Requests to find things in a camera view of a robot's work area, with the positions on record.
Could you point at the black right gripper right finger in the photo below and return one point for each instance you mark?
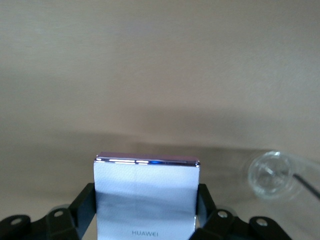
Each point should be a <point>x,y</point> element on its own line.
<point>210,215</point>

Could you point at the clear plastic cup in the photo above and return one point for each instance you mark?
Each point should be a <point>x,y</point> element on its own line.
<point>270,175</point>

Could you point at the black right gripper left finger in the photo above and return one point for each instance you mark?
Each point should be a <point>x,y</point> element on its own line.
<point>82,212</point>

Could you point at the lilac phone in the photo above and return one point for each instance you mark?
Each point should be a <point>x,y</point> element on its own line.
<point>145,200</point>

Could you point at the black straw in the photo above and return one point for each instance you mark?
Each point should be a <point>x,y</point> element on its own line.
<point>307,185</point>

